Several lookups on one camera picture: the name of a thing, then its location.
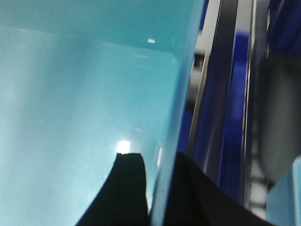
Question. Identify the light cyan plastic bin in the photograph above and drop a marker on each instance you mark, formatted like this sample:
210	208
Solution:
80	82

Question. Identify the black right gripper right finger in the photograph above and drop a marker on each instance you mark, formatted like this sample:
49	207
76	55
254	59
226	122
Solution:
194	200

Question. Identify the stainless steel shelf rail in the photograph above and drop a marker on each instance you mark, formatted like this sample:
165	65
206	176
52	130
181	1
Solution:
220	135

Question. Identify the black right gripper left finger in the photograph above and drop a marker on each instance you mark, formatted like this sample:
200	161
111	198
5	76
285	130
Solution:
122	199

